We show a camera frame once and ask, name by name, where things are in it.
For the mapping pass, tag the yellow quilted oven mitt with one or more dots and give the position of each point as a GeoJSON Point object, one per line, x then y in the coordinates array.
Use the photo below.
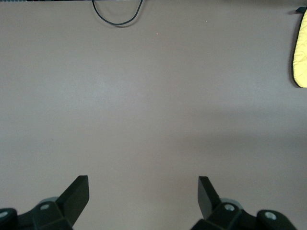
{"type": "Point", "coordinates": [301, 60]}

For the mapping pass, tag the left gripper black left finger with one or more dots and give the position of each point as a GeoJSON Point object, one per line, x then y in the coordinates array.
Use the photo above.
{"type": "Point", "coordinates": [72, 201]}

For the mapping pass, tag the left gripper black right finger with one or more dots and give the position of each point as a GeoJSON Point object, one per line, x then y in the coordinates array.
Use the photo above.
{"type": "Point", "coordinates": [208, 201]}

